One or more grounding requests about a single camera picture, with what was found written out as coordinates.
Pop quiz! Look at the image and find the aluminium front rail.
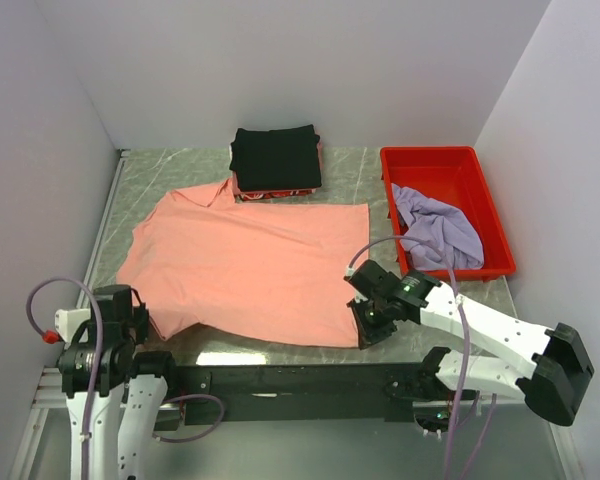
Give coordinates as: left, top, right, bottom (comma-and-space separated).
32, 363, 562, 409

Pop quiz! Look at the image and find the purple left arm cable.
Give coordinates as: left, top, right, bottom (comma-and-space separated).
25, 277, 226, 480

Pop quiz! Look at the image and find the black folded t shirt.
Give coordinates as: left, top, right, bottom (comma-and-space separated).
230, 124, 322, 193

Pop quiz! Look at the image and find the salmon pink t shirt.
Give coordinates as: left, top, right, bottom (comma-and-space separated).
116, 181, 370, 348

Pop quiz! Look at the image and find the lavender t shirt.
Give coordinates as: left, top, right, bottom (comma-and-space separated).
391, 183, 485, 271

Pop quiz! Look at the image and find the aluminium left side rail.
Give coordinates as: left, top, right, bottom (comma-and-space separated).
64, 148, 131, 351

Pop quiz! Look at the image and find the pink folded t shirt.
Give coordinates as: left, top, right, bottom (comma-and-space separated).
314, 133, 324, 172

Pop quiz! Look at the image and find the red patterned folded t shirt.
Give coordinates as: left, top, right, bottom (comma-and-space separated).
231, 175, 316, 201

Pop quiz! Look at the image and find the red plastic bin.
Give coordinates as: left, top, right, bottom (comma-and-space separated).
380, 146, 516, 282

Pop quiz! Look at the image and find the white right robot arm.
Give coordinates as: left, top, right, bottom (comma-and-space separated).
345, 260, 594, 426

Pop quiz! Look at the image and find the aluminium rail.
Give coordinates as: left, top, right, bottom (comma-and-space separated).
32, 363, 562, 409
64, 148, 131, 351

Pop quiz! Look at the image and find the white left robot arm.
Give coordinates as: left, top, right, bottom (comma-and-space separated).
55, 285, 175, 479

